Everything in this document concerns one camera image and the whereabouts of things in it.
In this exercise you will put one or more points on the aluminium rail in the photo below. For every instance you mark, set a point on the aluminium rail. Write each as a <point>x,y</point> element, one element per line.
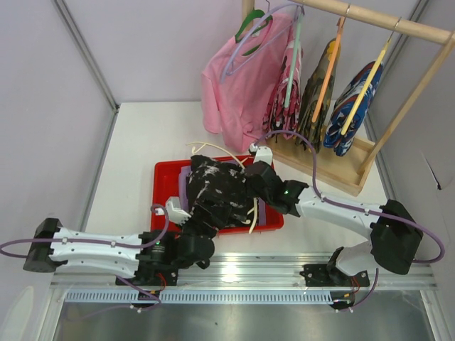
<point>282,271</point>

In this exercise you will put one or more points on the camouflage garment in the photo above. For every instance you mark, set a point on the camouflage garment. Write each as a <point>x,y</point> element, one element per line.
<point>315,102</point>

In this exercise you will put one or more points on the pink t-shirt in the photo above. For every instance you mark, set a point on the pink t-shirt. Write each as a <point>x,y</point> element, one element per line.
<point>234,107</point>

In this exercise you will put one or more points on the red plastic tray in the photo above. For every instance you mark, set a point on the red plastic tray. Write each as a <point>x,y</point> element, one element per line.
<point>166,185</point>

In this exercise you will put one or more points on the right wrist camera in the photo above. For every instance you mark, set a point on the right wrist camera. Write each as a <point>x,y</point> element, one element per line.
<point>261,154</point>

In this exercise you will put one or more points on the orange hanger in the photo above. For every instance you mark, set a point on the orange hanger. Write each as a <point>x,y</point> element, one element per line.
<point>331,62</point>

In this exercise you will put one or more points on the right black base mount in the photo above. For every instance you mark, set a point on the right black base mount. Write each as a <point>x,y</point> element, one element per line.
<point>323,275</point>

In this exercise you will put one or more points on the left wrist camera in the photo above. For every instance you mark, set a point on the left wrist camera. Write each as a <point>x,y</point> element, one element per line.
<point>176,213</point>

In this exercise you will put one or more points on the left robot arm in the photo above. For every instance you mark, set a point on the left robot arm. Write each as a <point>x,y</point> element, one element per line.
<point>150,258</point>

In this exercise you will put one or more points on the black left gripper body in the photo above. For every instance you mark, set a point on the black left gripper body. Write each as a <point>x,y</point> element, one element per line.
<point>192,227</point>

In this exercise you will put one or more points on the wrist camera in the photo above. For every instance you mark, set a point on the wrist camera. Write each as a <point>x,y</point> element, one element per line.
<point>261,154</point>
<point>176,213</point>

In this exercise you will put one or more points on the pink patterned garment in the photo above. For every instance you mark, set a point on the pink patterned garment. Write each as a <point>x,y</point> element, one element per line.
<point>277,116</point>

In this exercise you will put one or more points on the cream hanger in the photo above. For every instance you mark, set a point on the cream hanger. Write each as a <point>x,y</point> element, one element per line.
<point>197,146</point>

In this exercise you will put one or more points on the yellow hanger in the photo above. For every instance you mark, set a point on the yellow hanger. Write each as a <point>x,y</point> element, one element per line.
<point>368,81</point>

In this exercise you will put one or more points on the wooden clothes rack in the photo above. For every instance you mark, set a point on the wooden clothes rack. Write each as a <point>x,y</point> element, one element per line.
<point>416,57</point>

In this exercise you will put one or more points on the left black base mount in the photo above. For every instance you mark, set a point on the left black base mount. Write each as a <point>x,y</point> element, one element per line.
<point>154,275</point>

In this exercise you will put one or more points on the purple trousers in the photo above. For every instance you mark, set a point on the purple trousers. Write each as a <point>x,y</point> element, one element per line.
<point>182,177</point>

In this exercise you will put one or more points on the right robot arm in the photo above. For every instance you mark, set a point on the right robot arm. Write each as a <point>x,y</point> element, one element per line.
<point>391,242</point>

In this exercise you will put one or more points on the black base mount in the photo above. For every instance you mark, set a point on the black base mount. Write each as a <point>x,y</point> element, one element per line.
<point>154,275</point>
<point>323,275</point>

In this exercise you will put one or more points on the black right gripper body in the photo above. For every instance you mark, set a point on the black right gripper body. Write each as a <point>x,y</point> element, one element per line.
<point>256,172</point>

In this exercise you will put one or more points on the white cable duct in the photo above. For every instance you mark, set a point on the white cable duct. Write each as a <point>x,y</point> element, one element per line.
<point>202,297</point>

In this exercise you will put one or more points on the black floral garment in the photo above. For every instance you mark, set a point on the black floral garment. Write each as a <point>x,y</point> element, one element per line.
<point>220,188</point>

